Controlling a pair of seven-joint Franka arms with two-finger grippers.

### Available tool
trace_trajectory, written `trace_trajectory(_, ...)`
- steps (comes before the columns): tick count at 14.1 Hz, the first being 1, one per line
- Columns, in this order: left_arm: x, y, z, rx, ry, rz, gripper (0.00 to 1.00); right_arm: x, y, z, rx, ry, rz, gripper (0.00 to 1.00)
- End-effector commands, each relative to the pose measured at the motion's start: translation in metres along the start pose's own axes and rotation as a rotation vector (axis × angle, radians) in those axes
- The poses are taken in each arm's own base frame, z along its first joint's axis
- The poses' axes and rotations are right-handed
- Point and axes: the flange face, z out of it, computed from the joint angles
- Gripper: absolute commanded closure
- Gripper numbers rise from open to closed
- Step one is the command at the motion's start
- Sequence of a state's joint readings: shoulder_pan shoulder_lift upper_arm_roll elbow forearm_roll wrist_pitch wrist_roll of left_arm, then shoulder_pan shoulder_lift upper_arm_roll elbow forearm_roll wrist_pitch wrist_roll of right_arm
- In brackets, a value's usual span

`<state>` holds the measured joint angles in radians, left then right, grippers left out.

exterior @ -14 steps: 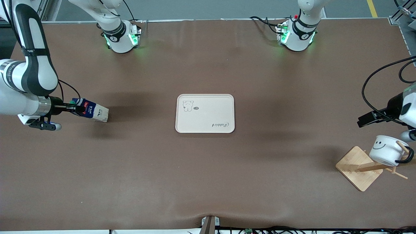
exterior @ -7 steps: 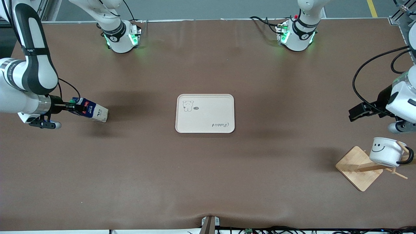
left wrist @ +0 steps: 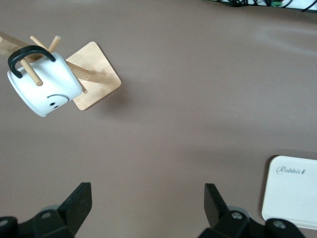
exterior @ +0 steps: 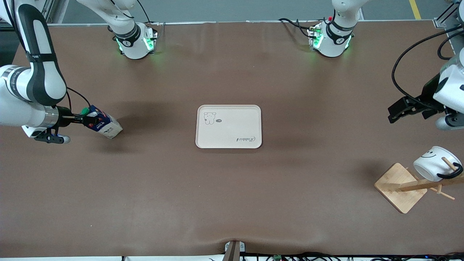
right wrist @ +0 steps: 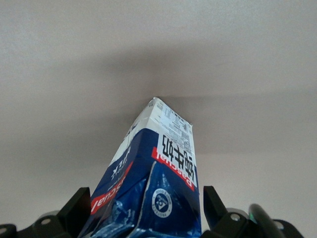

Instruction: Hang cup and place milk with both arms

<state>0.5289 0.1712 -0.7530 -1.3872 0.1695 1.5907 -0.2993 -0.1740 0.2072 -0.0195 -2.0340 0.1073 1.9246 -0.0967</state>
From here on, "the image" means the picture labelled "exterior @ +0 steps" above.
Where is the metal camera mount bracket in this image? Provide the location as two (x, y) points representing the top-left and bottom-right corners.
(224, 240), (246, 261)

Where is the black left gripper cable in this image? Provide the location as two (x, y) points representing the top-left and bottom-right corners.
(391, 25), (464, 106)

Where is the black base cable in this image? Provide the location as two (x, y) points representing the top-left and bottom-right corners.
(278, 18), (319, 39)
(135, 0), (166, 37)

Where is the wooden cup rack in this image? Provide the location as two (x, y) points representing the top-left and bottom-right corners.
(374, 157), (464, 214)

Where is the white cup black handle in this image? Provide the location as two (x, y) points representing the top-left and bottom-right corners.
(413, 146), (464, 183)

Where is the black right base cable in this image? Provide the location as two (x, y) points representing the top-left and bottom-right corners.
(135, 0), (166, 37)

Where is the black left base cable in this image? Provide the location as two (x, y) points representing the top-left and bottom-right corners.
(278, 18), (319, 39)

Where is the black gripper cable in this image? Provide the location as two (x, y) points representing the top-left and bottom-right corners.
(391, 25), (464, 106)
(66, 87), (92, 109)

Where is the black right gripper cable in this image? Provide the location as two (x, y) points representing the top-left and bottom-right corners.
(66, 87), (92, 109)

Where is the beige plastic tray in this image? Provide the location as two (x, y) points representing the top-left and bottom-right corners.
(196, 105), (262, 149)

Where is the aluminium frame profile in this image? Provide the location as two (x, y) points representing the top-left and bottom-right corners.
(434, 0), (461, 41)
(41, 0), (59, 25)

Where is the blue milk carton green cap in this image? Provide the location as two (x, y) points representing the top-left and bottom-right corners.
(80, 105), (123, 140)

